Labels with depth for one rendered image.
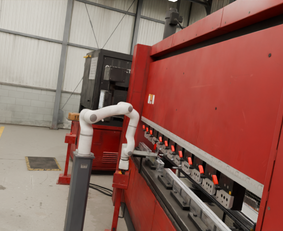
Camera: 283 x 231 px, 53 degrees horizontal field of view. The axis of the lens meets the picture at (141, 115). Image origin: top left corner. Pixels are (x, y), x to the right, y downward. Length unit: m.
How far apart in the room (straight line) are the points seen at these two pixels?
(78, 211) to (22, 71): 7.36
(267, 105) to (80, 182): 1.85
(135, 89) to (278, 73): 2.70
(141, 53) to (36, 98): 6.32
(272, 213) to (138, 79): 3.11
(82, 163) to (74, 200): 0.35
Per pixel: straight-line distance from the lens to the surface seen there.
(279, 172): 1.02
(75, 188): 2.74
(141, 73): 3.91
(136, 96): 3.90
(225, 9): 2.03
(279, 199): 1.02
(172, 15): 3.69
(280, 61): 1.44
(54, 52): 9.79
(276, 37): 1.51
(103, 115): 2.66
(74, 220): 2.87
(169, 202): 2.22
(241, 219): 2.08
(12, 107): 9.81
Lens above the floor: 1.66
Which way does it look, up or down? 5 degrees down
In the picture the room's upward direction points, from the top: 9 degrees clockwise
